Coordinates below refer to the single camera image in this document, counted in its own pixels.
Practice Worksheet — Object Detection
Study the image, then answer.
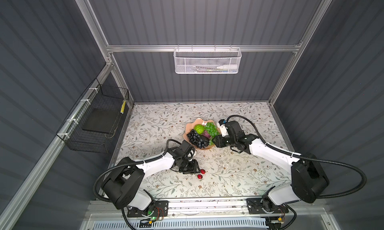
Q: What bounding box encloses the dark purple grape bunch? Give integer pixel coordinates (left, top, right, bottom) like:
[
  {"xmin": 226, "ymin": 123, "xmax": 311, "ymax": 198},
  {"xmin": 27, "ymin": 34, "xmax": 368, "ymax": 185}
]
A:
[{"xmin": 187, "ymin": 129, "xmax": 210, "ymax": 149}]

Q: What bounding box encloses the red cherry pair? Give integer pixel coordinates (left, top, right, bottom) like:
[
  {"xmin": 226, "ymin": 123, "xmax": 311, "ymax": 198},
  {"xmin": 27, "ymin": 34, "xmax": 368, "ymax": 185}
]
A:
[{"xmin": 197, "ymin": 169, "xmax": 206, "ymax": 180}]

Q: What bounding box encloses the green grape bunch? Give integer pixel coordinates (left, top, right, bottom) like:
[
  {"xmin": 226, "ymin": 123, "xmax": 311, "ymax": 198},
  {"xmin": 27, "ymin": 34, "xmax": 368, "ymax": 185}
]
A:
[{"xmin": 205, "ymin": 122, "xmax": 220, "ymax": 145}]

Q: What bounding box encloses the bright green round fruit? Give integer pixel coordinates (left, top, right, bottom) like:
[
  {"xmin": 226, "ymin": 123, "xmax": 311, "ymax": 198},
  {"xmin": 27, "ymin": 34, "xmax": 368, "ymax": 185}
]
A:
[{"xmin": 194, "ymin": 124, "xmax": 205, "ymax": 135}]

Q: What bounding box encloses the pink faceted fruit bowl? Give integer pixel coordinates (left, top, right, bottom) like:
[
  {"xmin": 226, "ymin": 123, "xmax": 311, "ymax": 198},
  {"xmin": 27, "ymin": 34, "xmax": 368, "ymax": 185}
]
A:
[{"xmin": 183, "ymin": 118, "xmax": 221, "ymax": 150}]

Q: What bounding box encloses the purple round fruit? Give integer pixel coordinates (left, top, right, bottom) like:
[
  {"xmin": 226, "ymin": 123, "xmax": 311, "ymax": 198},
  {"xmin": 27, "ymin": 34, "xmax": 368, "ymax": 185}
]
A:
[{"xmin": 202, "ymin": 131, "xmax": 211, "ymax": 139}]

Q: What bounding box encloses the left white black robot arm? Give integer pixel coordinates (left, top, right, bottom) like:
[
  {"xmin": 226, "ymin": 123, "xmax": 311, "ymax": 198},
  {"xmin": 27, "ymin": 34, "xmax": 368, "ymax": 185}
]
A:
[{"xmin": 93, "ymin": 139, "xmax": 201, "ymax": 216}]

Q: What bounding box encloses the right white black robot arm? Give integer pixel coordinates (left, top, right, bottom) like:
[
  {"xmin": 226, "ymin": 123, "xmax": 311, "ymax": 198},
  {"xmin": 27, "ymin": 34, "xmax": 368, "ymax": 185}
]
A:
[{"xmin": 213, "ymin": 119, "xmax": 329, "ymax": 212}]

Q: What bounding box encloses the floral table mat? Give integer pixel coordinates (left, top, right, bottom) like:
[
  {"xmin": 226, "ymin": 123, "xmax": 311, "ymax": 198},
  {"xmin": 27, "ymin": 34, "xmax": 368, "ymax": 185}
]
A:
[{"xmin": 117, "ymin": 102, "xmax": 289, "ymax": 199}]

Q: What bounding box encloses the white marker in basket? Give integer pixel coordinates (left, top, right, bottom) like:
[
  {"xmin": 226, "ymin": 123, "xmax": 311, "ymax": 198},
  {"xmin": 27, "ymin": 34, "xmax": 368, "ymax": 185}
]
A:
[{"xmin": 216, "ymin": 64, "xmax": 238, "ymax": 71}]

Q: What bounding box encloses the yellow tag on basket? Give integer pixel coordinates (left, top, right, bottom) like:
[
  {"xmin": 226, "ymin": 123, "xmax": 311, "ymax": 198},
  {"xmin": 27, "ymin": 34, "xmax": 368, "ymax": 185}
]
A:
[{"xmin": 120, "ymin": 100, "xmax": 126, "ymax": 114}]

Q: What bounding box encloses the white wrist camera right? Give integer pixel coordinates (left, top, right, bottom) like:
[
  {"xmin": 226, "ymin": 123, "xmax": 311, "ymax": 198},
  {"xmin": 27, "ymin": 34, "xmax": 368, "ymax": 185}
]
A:
[{"xmin": 218, "ymin": 119, "xmax": 228, "ymax": 137}]

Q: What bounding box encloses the right black corrugated cable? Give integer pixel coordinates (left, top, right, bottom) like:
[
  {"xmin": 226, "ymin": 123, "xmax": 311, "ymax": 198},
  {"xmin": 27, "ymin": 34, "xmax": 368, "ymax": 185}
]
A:
[{"xmin": 225, "ymin": 114, "xmax": 367, "ymax": 230}]

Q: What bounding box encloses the black corrugated cable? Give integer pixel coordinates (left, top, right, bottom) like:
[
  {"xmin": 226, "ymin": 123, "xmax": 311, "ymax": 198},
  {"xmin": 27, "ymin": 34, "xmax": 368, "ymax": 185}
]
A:
[
  {"xmin": 225, "ymin": 114, "xmax": 367, "ymax": 230},
  {"xmin": 92, "ymin": 138, "xmax": 184, "ymax": 230}
]

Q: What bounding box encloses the aluminium front rail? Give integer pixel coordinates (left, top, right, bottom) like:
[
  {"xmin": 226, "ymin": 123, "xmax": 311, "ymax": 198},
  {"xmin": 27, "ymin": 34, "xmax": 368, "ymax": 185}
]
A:
[{"xmin": 84, "ymin": 197, "xmax": 330, "ymax": 220}]

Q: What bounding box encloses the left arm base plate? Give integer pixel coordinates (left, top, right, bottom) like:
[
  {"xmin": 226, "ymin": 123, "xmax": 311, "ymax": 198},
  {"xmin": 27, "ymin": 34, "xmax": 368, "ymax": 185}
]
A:
[{"xmin": 126, "ymin": 201, "xmax": 169, "ymax": 218}]

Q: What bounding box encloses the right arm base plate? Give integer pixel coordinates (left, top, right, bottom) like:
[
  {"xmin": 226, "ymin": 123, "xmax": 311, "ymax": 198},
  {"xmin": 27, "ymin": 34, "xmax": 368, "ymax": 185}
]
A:
[{"xmin": 246, "ymin": 198, "xmax": 290, "ymax": 215}]

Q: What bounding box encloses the white wire mesh basket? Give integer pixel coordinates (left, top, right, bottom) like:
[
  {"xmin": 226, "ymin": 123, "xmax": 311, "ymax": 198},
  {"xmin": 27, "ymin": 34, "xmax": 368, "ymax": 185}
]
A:
[{"xmin": 173, "ymin": 46, "xmax": 242, "ymax": 74}]

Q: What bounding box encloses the left black corrugated cable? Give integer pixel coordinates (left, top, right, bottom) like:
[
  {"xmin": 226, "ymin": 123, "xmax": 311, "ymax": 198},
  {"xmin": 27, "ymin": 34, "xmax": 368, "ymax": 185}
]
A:
[{"xmin": 92, "ymin": 138, "xmax": 184, "ymax": 230}]

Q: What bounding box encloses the black wire basket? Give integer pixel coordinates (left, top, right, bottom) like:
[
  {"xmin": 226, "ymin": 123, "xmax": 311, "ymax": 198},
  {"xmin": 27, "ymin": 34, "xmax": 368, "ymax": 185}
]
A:
[{"xmin": 57, "ymin": 81, "xmax": 130, "ymax": 154}]

